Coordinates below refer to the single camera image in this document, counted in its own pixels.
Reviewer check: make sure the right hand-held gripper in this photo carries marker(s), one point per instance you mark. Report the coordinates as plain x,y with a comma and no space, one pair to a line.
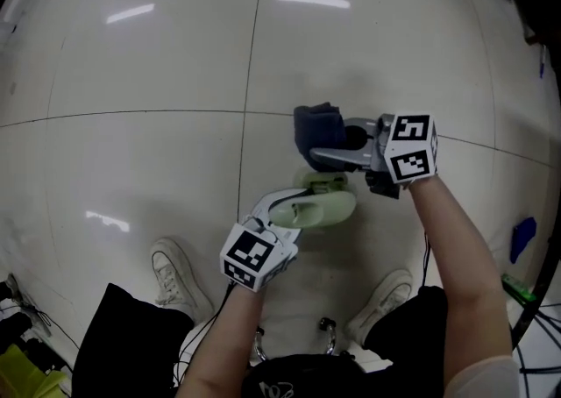
412,146

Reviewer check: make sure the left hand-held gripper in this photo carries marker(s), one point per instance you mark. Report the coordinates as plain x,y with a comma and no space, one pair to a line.
252,253

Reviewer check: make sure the dark blue wiping cloth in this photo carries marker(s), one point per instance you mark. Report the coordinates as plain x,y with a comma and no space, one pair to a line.
320,133

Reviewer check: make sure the pale green plastic basket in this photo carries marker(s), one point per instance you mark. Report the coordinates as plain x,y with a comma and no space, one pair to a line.
339,210

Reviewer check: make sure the person's left forearm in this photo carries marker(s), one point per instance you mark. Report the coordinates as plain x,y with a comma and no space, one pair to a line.
228,335

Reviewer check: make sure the person's right forearm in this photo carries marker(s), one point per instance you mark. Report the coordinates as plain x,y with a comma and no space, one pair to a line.
460,265

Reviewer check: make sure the person's right white shoe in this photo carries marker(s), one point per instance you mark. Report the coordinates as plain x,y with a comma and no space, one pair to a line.
381,304

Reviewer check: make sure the black stool with chrome legs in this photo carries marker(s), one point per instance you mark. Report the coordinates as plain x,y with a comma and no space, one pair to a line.
307,374

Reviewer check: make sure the person's right leg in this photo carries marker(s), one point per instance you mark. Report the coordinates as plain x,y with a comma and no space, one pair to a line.
407,326

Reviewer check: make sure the person's leg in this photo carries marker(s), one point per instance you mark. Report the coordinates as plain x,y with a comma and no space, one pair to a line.
407,326
127,343

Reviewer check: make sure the person's left leg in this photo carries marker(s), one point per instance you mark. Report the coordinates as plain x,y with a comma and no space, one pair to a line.
127,343

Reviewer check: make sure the blue pen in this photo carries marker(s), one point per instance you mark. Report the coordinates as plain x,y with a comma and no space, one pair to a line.
542,63

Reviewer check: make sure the green plastic object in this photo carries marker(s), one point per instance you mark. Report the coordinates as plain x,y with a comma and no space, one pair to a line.
519,287

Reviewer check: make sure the black round metal rack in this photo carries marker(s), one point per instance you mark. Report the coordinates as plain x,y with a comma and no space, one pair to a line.
539,291

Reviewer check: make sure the person's pale shirt sleeve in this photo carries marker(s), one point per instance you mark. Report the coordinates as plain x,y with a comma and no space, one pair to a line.
482,378

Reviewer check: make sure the black equipment bag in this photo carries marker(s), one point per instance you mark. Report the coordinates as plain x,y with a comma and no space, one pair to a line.
17,326

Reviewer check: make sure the yellow green folded item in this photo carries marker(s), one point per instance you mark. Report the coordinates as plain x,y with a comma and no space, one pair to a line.
26,374

